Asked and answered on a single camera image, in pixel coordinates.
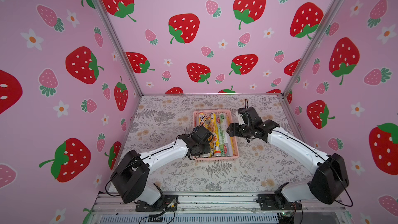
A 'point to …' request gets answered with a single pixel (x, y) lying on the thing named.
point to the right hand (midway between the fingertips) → (236, 127)
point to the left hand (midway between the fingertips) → (209, 148)
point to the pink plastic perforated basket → (211, 116)
